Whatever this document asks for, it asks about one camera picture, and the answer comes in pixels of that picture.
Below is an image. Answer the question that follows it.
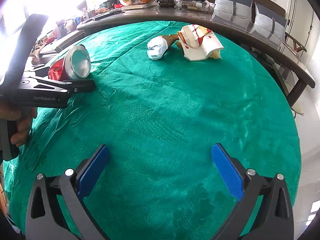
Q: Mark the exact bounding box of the white red paper bag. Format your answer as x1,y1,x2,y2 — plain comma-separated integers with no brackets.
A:
177,24,224,61

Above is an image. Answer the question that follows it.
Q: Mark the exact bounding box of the dark wooden coffee table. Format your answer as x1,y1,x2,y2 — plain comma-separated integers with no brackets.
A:
77,6,316,106

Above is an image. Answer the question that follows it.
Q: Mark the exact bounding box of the crushed red soda can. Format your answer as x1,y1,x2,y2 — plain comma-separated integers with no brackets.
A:
48,44,91,81

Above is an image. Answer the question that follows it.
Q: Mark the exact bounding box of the beige sausage snack package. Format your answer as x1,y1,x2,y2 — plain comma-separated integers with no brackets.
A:
210,50,221,59

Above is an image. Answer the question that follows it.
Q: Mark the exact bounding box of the glass bowl of dark fruit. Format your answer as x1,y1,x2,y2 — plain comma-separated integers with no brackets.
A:
174,0,215,14

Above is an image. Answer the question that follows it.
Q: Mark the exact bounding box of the fruit tray with orange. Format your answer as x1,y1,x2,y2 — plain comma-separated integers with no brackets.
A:
118,0,157,11

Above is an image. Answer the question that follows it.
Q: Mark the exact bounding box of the black remote control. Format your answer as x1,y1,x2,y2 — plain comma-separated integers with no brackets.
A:
93,8,122,21

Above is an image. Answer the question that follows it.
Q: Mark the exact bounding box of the grey pillow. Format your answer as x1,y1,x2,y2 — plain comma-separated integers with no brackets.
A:
212,0,253,29
250,2,286,48

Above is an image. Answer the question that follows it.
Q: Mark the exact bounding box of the green tablecloth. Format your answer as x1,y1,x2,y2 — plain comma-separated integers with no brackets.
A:
3,21,301,239

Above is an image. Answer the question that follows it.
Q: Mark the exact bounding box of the person's left hand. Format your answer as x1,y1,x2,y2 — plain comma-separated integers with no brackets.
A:
1,101,37,147

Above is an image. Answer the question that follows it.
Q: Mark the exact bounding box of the grey pillow far right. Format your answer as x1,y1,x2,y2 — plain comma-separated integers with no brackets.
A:
250,2,286,48

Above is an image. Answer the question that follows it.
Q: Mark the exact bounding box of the beige rolling stool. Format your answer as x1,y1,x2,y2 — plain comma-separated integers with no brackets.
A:
291,99,304,116

